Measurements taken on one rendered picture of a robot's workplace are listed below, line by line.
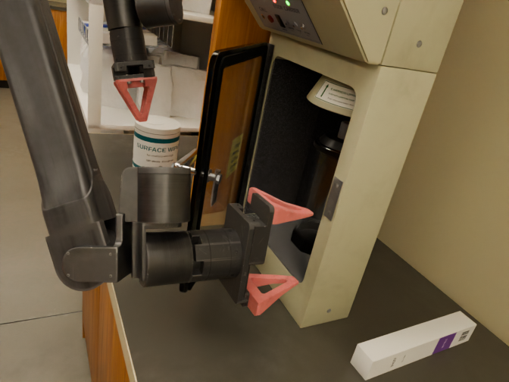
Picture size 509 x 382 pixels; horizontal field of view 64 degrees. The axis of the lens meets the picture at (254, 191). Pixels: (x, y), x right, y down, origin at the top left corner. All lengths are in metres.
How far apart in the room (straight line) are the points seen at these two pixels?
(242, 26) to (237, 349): 0.61
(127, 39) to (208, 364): 0.54
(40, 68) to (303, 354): 0.57
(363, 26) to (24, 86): 0.39
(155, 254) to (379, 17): 0.39
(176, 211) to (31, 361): 1.61
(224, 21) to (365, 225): 0.47
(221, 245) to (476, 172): 0.69
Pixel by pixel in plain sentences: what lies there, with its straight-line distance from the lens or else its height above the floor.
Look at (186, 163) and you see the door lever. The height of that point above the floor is 1.21.
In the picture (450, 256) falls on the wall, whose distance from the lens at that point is 1.07.
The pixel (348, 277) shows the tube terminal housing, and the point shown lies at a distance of 0.77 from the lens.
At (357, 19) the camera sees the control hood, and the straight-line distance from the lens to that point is 0.55.
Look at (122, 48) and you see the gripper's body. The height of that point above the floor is 1.35.
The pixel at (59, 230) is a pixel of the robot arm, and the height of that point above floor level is 1.22.
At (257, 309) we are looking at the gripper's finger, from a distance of 0.50.
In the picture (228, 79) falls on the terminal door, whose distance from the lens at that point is 0.62.
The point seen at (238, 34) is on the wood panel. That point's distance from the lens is 0.88.
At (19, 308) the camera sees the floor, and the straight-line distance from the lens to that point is 2.22.
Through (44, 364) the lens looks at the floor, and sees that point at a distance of 1.97.
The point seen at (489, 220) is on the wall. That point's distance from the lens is 1.00.
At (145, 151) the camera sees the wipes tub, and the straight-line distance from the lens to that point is 1.21.
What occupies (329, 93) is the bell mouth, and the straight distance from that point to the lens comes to 0.71.
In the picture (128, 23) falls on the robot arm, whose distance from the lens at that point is 0.75.
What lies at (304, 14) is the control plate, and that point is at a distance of 0.64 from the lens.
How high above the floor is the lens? 1.46
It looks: 25 degrees down
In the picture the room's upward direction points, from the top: 12 degrees clockwise
